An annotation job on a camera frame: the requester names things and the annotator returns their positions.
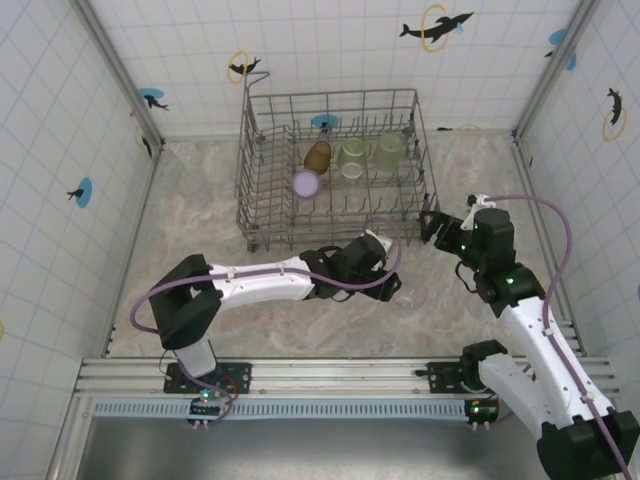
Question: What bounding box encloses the grey wire dish rack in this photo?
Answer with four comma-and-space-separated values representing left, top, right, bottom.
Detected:
234, 71, 441, 254

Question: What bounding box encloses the pale green opaque cup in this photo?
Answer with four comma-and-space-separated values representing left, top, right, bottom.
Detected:
370, 131, 406, 175

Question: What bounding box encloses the lavender plastic cup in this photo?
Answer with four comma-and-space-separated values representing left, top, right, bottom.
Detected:
292, 168, 324, 200

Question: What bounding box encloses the translucent green glass cup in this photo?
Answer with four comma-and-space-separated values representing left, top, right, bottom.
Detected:
337, 138, 369, 181

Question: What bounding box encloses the amber textured plastic cup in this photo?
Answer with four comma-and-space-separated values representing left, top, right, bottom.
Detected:
303, 140, 334, 176

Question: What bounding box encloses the black controller board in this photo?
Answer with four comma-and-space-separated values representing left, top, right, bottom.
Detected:
463, 397, 501, 432
187, 384, 236, 432

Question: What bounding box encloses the blue circle black ray sticker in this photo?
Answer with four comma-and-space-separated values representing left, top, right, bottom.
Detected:
543, 28, 579, 72

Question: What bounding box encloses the black shark blue circle sticker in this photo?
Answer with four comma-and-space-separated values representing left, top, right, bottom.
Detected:
138, 87, 171, 113

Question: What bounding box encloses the small fish blue oval sticker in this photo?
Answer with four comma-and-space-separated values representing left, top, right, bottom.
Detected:
66, 177, 94, 209

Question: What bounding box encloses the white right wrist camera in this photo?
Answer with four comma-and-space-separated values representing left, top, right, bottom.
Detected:
460, 193, 496, 232

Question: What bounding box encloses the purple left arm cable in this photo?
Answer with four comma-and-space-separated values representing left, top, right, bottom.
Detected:
129, 215, 405, 426

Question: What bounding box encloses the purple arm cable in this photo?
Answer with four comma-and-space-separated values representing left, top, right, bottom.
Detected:
129, 215, 405, 426
484, 194, 634, 480

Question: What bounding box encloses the aluminium side rail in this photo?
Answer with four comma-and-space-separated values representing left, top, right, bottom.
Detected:
101, 142, 167, 357
512, 134, 587, 357

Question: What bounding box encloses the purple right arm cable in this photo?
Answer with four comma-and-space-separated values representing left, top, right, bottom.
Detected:
484, 194, 634, 480

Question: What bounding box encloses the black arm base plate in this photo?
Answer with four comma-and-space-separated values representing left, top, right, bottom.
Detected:
163, 360, 254, 397
427, 359, 469, 397

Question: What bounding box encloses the long aluminium base rail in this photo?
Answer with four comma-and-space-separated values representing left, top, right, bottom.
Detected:
73, 355, 621, 400

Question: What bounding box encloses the white slotted cable duct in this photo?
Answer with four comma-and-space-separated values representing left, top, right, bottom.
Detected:
92, 398, 501, 420

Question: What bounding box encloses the aluminium corner post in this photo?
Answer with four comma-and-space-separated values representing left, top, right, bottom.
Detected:
510, 0, 602, 144
73, 0, 166, 154

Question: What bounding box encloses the black seahorse yellow ring sticker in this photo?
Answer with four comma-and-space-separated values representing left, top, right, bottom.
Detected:
601, 86, 629, 143

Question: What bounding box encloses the black dolphin yellow ring sticker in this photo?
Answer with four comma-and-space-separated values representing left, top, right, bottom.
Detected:
398, 3, 475, 54

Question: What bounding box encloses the black fish yellow ring sticker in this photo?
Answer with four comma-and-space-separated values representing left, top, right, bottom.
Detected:
227, 49, 263, 83

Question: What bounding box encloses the black seal yellow ring sticker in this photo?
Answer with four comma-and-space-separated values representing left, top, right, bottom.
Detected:
134, 123, 154, 159

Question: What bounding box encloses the aluminium frame leg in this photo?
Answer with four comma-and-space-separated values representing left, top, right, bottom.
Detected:
46, 397, 96, 480

